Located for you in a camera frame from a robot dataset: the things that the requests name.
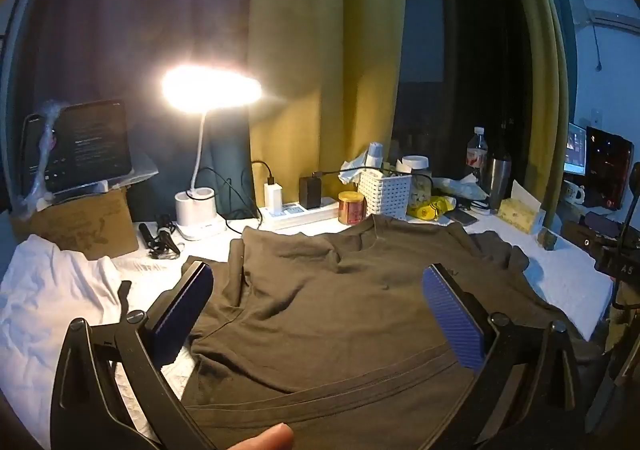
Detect brown cardboard box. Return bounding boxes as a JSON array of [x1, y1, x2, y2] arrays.
[[10, 185, 140, 261]]

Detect black black-charger cable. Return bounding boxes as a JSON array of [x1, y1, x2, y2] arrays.
[[312, 169, 401, 181]]

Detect coiled black cable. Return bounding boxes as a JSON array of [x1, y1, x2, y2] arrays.
[[147, 215, 182, 260]]

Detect yellow packet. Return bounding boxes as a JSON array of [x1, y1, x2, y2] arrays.
[[406, 196, 449, 221]]

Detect white air conditioner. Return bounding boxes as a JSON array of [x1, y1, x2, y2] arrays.
[[570, 0, 640, 34]]

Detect black charger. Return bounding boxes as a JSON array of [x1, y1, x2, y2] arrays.
[[299, 175, 322, 209]]

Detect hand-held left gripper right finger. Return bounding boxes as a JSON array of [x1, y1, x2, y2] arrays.
[[422, 264, 586, 450]]

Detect white desk lamp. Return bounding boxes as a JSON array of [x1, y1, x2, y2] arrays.
[[161, 63, 263, 241]]

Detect blue face masks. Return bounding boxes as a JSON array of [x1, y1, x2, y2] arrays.
[[341, 141, 385, 183]]

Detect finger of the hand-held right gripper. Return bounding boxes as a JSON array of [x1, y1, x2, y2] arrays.
[[582, 211, 628, 256]]

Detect black white-charger cable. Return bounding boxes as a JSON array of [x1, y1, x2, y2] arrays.
[[250, 160, 277, 186]]

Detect dark curtain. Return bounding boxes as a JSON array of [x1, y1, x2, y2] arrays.
[[10, 0, 258, 226]]

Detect olive curtain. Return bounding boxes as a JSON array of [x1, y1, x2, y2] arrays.
[[500, 0, 572, 227]]

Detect clear water bottle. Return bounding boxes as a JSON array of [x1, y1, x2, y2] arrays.
[[466, 127, 489, 186]]

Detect white perforated basket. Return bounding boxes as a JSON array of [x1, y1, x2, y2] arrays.
[[359, 169, 412, 220]]

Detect yellow curtain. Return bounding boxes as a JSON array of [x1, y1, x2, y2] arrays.
[[248, 0, 407, 208]]

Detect glass jar with white lid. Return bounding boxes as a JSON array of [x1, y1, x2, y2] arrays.
[[399, 156, 434, 212]]

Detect tissue box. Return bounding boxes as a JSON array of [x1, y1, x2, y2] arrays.
[[498, 180, 547, 235]]

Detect person's left hand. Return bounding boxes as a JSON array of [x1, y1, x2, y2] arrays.
[[227, 422, 295, 450]]

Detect white mug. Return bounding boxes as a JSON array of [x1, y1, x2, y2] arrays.
[[561, 180, 586, 204]]

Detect olive printed t-shirt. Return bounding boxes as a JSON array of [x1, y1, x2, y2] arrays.
[[180, 214, 606, 450]]

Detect red tin can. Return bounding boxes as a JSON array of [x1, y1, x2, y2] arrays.
[[338, 191, 366, 225]]

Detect white textured table cover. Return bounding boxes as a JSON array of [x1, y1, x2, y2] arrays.
[[0, 207, 616, 450]]

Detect white garment with black trim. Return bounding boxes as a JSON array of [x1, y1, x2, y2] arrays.
[[0, 233, 133, 411]]

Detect steel tumbler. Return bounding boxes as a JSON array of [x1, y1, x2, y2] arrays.
[[487, 153, 514, 211]]

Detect white power strip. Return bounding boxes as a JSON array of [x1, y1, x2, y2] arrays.
[[257, 197, 347, 230]]

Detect computer monitor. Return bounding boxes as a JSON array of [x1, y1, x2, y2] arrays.
[[564, 123, 589, 176]]

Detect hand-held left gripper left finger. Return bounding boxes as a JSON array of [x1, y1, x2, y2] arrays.
[[50, 260, 216, 450]]

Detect black lamp cable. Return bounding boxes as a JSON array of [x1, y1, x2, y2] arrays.
[[197, 167, 263, 233]]

